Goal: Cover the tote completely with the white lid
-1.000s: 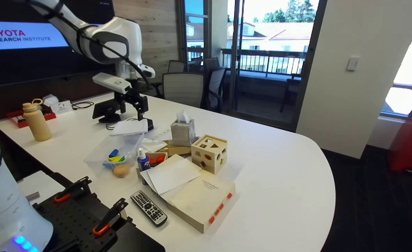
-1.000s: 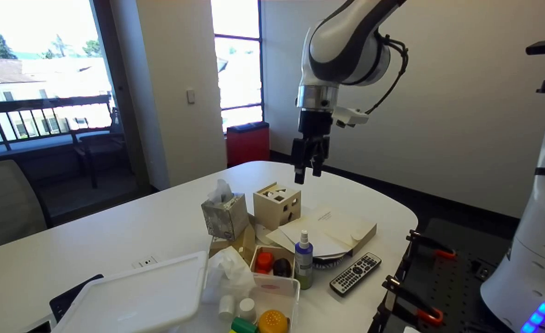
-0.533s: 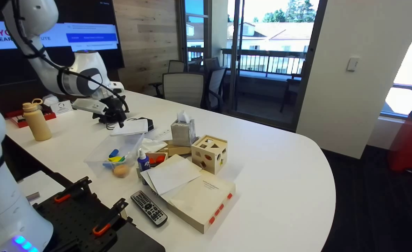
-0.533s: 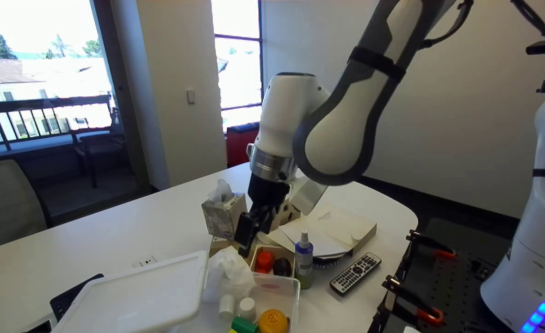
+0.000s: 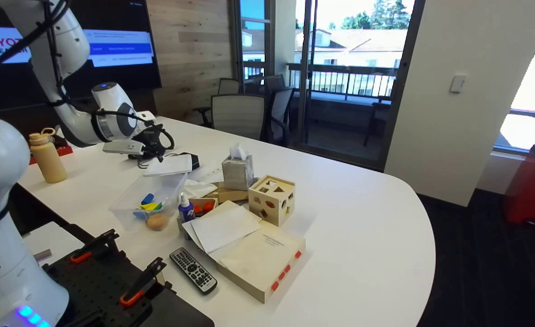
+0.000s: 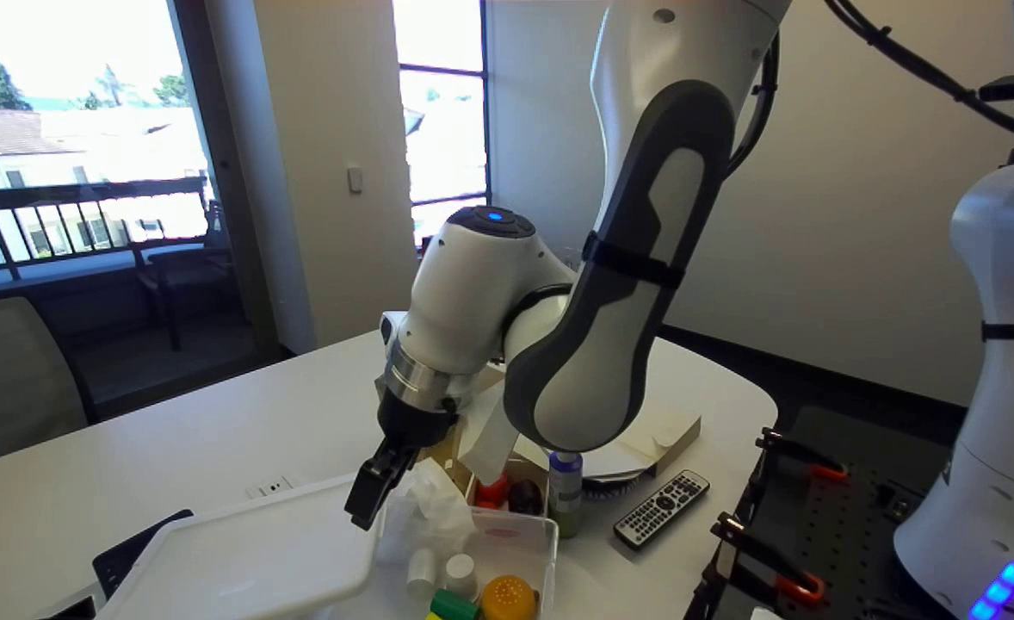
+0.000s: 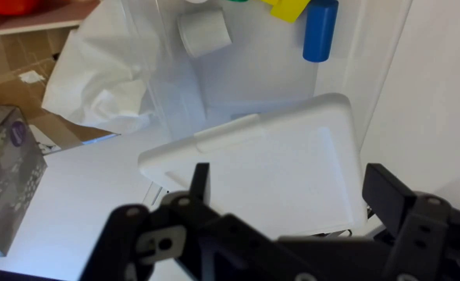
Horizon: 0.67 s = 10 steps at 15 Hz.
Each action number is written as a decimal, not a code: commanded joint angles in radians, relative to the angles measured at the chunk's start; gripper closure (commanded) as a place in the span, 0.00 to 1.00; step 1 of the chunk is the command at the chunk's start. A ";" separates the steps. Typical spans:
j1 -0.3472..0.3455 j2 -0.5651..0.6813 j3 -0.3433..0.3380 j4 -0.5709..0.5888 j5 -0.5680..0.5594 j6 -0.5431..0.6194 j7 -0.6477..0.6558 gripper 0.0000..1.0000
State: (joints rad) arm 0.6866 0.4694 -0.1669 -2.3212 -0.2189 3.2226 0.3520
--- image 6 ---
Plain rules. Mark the large window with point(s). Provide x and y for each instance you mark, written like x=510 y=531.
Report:
x=68 y=129

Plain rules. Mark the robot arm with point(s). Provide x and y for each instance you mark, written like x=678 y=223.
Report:
x=610 y=362

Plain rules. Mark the red item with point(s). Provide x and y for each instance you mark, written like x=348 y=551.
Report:
x=491 y=492

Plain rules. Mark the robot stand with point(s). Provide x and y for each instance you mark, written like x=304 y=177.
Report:
x=851 y=517

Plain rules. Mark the narrow window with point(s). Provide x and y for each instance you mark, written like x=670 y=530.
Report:
x=442 y=120

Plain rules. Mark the balcony railing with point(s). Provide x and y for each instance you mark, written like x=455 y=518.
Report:
x=77 y=194

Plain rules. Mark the clear plastic tote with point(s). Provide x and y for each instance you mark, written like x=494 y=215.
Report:
x=507 y=538

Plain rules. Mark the black tablet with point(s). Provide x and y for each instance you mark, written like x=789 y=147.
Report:
x=141 y=551

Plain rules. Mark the black remote control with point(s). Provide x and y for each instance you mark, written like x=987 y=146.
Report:
x=662 y=508

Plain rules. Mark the table power socket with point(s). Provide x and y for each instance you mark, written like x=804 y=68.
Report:
x=269 y=486

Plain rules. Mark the small white bottle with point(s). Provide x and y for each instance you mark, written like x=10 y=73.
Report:
x=422 y=573
x=461 y=575

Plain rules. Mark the dark round item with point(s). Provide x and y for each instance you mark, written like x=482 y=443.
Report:
x=525 y=497

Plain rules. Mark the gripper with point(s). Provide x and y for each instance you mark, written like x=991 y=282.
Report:
x=412 y=418

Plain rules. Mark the white plastic lid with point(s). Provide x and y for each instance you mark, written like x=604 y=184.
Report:
x=249 y=560

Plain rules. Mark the open cardboard box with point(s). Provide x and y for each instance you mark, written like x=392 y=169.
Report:
x=460 y=469

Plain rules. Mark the crumpled white plastic bag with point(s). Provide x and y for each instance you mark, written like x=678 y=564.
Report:
x=438 y=504

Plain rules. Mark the wall switch plate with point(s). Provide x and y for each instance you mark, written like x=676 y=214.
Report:
x=355 y=179

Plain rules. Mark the grey office chair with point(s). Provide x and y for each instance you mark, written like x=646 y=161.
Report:
x=8 y=379

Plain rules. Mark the black ribbed disc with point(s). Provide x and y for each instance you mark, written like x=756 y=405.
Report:
x=609 y=486

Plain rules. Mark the dark outdoor chair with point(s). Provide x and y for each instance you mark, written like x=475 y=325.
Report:
x=184 y=271

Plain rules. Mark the orange perforated cap jar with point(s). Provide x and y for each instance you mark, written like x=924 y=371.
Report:
x=509 y=598

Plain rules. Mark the blue capped bottle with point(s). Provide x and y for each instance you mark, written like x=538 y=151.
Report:
x=565 y=495

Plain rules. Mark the green block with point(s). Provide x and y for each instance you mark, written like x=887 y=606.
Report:
x=454 y=605

